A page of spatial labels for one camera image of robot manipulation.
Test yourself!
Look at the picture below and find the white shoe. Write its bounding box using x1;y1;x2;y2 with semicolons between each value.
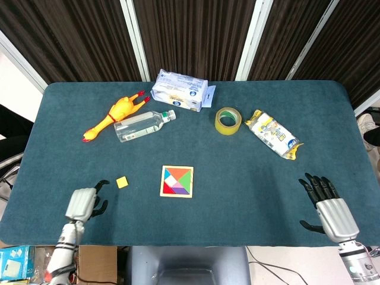
357;113;379;152

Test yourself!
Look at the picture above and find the teal table cloth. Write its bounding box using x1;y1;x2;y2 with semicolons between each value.
0;80;380;247

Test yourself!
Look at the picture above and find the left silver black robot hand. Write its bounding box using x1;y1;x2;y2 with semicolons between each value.
64;179;109;223

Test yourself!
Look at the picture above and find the yellow rubber chicken toy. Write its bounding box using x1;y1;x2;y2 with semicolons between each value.
82;90;151;143

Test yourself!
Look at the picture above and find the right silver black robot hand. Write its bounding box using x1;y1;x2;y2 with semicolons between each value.
298;173;360;244

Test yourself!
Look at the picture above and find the black floor cable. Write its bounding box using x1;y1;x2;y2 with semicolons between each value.
246;246;309;285

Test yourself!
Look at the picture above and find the black office chair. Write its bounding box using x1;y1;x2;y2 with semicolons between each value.
0;103;35;163

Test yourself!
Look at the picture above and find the white yellow snack package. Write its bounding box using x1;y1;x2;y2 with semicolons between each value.
244;109;305;161

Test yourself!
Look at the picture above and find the dark pleated partition panel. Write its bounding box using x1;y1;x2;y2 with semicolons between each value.
0;0;140;84
293;0;380;109
248;0;330;81
133;0;257;81

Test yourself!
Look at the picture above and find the orange triangle tangram piece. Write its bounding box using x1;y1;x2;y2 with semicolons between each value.
165;168;191;181

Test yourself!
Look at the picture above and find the brown cardboard box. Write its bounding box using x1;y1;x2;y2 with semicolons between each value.
69;245;119;285

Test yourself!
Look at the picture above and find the yellow packing tape roll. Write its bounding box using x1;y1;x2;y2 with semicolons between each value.
215;107;242;136

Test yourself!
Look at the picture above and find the white blue tissue pack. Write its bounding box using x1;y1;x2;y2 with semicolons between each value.
150;68;217;113

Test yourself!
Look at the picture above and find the clear plastic water bottle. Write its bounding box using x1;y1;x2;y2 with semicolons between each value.
113;109;177;143

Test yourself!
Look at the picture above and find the wooden tangram puzzle tray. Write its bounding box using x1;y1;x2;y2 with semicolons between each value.
160;165;194;198

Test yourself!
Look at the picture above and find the green triangle tangram piece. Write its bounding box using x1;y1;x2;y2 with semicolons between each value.
179;169;191;194

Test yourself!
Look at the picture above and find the light blue printed box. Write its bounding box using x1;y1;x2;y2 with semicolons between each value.
0;245;36;281

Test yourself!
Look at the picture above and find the white slotted metal rail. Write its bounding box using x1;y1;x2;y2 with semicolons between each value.
286;0;341;80
236;0;273;81
0;29;48;93
120;0;151;81

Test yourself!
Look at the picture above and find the grey robot base seat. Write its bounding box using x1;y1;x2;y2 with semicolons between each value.
124;245;250;285

